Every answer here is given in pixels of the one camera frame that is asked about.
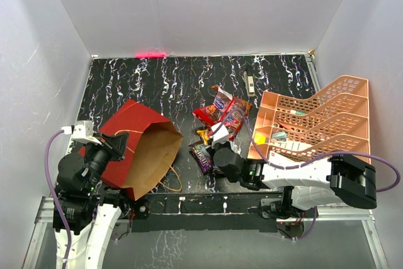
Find pink tape strip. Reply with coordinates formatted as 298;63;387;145
135;52;166;59

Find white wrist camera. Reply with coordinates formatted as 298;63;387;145
208;122;230;148
60;120;101;145

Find red brown paper bag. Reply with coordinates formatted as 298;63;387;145
100;100;183;200

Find brown candy packet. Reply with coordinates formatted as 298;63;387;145
188;141;213;175

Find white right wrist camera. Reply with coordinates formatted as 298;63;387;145
208;122;230;148

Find yellow item in organizer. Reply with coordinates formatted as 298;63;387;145
254;134;266;145

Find red cookie snack bag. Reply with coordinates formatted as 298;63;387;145
192;85;252;140

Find black front mounting rail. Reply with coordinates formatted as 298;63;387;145
116;191;282;233

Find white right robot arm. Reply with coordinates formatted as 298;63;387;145
212;144;377;219

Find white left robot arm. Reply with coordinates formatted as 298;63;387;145
51;132;134;268

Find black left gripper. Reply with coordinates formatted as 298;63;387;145
84;130;129;191

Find pale green snack packet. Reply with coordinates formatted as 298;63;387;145
230;141;242;156

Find peach plastic file organizer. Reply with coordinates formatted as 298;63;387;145
247;75;371;162

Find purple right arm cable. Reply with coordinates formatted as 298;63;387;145
217;106;401;241

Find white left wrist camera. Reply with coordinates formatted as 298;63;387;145
60;120;101;145

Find beige stapler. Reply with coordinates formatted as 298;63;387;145
244;66;256;97

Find orange candy wrapper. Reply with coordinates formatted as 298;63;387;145
196;127;211;146

